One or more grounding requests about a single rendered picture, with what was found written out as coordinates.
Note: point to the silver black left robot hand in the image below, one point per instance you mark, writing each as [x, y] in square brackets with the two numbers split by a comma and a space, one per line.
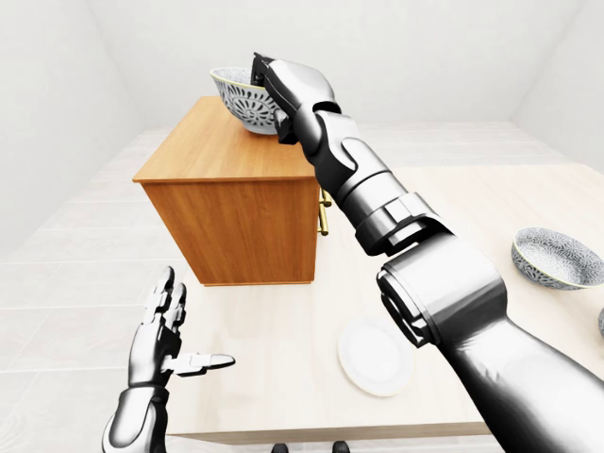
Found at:
[150, 349]

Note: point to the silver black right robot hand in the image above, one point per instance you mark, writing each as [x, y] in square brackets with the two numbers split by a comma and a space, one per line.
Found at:
[295, 87]

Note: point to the patterned black white bowl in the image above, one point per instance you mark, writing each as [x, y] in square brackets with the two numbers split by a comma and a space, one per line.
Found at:
[601, 322]
[557, 259]
[245, 101]

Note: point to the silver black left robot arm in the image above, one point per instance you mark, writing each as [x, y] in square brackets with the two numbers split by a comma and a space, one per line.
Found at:
[134, 417]

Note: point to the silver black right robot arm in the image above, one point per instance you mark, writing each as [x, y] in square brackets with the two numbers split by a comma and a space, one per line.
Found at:
[424, 264]

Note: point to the wooden cabinet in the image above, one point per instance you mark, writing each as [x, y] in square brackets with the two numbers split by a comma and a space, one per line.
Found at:
[236, 207]

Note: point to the small dark shape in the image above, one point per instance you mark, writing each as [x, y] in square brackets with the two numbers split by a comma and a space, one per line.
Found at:
[340, 447]
[280, 447]

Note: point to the white plate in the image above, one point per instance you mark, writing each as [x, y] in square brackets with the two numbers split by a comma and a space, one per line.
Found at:
[375, 356]

